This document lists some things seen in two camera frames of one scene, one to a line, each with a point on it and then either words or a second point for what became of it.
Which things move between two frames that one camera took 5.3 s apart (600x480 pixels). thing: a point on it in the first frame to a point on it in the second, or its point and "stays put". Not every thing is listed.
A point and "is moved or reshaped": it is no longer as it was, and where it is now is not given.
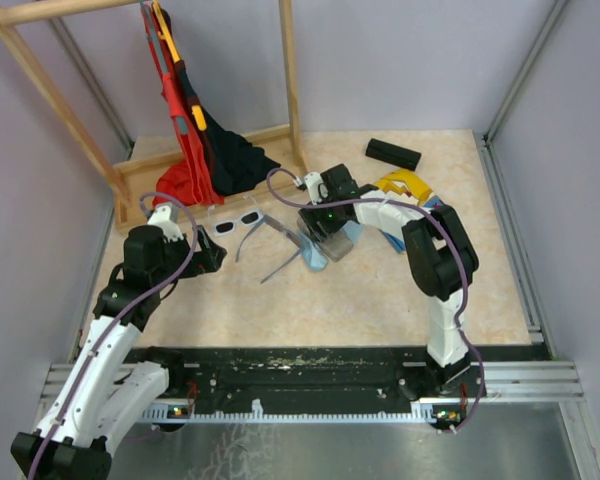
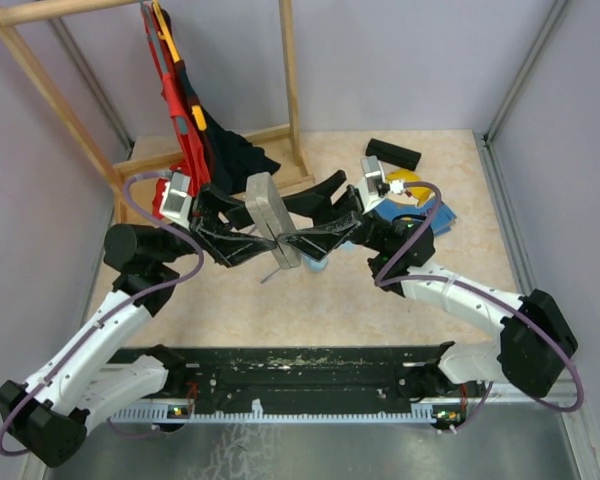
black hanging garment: x=231 y=158 stays put
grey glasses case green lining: x=337 y=245 is moved or reshaped
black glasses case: x=393 y=154 stays put
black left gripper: x=208 y=259 to x=207 y=226
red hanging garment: x=190 y=181 stays put
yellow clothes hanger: x=166 y=35 stays put
